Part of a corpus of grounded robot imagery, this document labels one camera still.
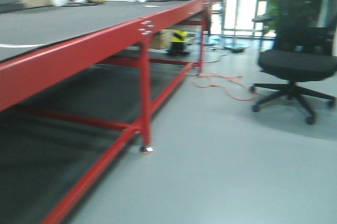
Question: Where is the large white pipe clamp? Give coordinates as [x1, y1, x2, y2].
[0, 43, 45, 48]

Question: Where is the yellow black object under table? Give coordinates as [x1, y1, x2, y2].
[167, 30, 189, 56]

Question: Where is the black office chair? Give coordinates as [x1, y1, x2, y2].
[250, 0, 336, 125]

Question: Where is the black table mat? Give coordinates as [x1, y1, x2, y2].
[1, 1, 187, 61]

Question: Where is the red metal table frame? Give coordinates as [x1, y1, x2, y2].
[1, 0, 213, 223]

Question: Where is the orange cable on floor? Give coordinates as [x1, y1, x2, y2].
[193, 72, 257, 102]

